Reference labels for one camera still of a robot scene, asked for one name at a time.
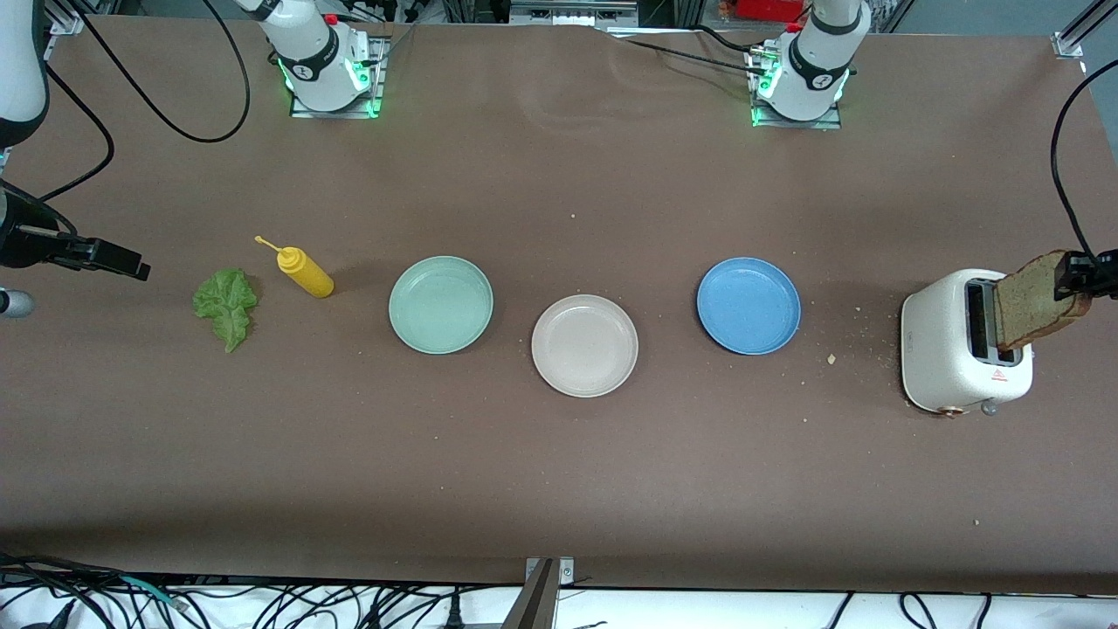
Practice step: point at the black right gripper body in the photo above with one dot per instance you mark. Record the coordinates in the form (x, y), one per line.
(24, 245)

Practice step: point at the brown bread slice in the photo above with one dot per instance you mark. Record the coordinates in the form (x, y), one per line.
(1026, 306)

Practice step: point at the green lettuce leaf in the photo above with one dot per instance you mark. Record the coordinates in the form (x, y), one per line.
(227, 306)

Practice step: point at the yellow mustard squeeze bottle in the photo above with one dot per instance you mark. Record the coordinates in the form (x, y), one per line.
(306, 273)

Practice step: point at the blue plate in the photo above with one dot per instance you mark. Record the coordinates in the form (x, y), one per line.
(748, 306)

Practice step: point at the mint green plate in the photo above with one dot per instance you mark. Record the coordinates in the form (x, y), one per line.
(441, 306)

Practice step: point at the beige plate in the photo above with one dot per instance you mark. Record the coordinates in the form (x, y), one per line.
(584, 346)

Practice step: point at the white toaster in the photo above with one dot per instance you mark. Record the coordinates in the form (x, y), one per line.
(935, 349)

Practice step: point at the aluminium corner profile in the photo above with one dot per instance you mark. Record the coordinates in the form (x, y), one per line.
(1079, 35)

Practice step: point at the red box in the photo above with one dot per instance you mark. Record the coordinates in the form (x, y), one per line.
(764, 9)

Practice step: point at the grey metal beam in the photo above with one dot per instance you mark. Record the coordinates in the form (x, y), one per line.
(533, 607)

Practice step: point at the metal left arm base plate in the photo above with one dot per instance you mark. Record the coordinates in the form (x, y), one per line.
(795, 125)

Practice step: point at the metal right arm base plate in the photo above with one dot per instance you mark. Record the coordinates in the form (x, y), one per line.
(381, 87)

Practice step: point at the aluminium frame crossbar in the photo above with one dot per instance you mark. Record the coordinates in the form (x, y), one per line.
(572, 10)

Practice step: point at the silver table edge bracket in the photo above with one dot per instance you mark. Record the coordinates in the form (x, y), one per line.
(568, 572)

